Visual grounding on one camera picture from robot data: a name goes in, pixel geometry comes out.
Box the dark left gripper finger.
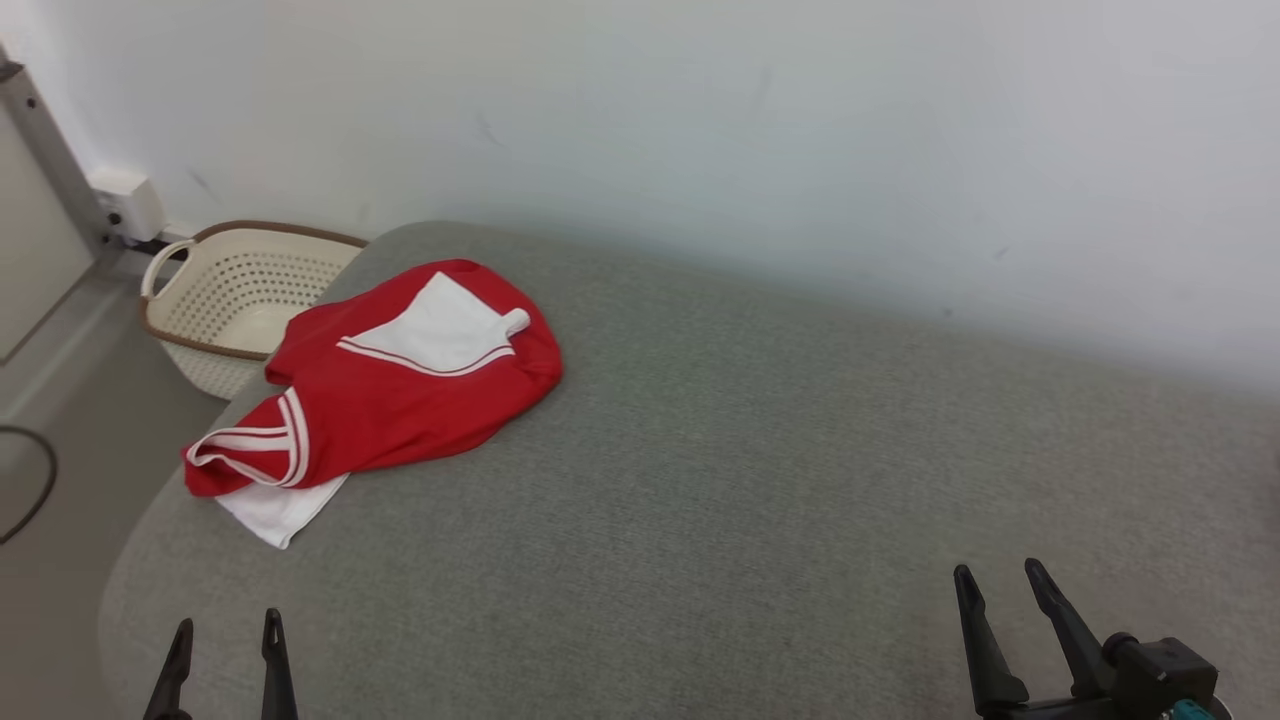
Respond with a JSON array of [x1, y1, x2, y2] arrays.
[[260, 607, 299, 720], [143, 618, 194, 720]]

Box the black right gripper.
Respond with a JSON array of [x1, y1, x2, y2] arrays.
[[952, 558, 1117, 720]]

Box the red basketball jersey white sleeves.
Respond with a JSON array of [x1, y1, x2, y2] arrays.
[[183, 258, 564, 551]]

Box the grey metal post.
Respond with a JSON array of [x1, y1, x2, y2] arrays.
[[0, 60, 113, 263]]

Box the black floor cable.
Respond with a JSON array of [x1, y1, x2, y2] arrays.
[[0, 425, 59, 546]]

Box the white wall box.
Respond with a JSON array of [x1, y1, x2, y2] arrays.
[[88, 168, 166, 244]]

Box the cream perforated laundry basket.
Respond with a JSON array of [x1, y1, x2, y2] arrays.
[[140, 220, 369, 401]]

